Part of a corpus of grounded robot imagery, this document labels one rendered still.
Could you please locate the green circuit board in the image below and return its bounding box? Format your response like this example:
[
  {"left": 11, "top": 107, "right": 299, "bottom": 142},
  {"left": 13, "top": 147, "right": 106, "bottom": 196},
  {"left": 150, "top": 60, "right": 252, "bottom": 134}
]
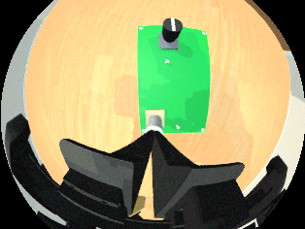
[{"left": 137, "top": 17, "right": 211, "bottom": 135}]

